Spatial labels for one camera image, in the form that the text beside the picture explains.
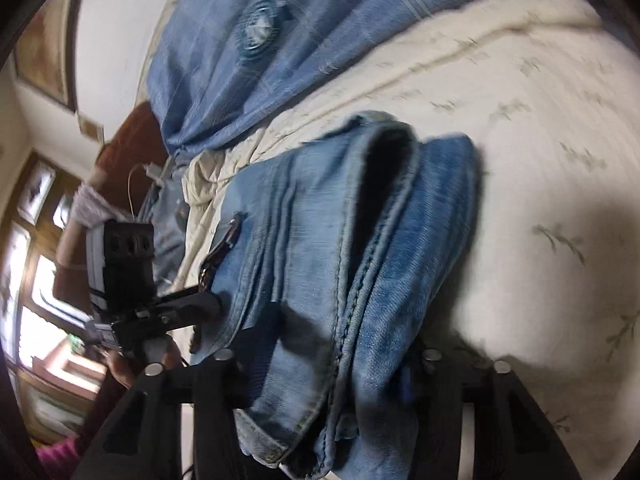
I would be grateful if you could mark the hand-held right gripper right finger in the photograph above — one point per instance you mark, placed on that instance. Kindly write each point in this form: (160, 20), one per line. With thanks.
(440, 400)

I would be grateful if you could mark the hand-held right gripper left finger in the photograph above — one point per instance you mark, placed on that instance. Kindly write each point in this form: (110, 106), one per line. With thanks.
(220, 390)

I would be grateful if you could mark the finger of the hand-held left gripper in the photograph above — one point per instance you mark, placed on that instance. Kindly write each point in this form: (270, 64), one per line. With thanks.
(195, 307)

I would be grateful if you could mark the blue denim pants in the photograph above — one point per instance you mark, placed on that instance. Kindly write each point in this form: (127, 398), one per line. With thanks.
(310, 240)

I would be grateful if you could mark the person's left forearm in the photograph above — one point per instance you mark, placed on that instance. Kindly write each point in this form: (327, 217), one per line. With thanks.
(55, 455)

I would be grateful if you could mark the person's left hand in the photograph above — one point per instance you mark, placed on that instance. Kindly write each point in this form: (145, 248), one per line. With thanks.
(122, 370)

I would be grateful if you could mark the light purple cloth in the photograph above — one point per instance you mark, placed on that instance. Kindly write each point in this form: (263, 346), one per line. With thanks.
(90, 205)

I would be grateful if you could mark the wooden framed window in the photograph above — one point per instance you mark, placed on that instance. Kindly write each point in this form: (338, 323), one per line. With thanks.
(35, 280)

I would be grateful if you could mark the brown headboard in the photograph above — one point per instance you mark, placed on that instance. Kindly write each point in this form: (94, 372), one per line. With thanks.
(135, 135)

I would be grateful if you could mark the blue striped blanket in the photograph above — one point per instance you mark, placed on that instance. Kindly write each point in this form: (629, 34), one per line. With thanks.
(210, 60)

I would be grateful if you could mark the cream patterned quilt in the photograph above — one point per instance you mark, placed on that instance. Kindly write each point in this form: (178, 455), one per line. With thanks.
(525, 160)

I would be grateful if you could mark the small unframed wall picture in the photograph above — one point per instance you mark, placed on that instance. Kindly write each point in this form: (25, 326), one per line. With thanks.
(90, 130)

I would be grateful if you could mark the dark framed wall picture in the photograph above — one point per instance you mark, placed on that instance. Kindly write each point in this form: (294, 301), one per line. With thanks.
(45, 50)

